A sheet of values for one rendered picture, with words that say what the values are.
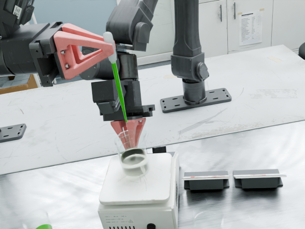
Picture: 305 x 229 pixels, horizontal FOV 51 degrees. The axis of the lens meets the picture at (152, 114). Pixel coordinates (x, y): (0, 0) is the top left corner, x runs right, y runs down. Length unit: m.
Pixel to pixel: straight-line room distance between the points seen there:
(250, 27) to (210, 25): 0.37
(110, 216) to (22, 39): 0.31
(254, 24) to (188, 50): 2.32
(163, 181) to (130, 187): 0.06
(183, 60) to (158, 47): 2.74
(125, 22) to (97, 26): 2.83
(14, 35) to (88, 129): 0.46
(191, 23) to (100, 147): 0.38
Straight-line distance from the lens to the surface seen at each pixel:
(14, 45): 0.49
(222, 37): 3.06
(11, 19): 0.49
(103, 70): 0.60
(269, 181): 0.66
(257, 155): 0.74
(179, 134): 0.81
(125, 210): 0.56
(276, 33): 3.24
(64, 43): 0.47
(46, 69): 0.48
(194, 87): 0.89
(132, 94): 0.63
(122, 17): 0.66
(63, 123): 0.97
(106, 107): 0.58
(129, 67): 0.65
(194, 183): 0.65
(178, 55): 0.85
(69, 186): 0.74
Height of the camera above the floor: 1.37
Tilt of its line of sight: 31 degrees down
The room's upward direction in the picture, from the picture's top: 10 degrees counter-clockwise
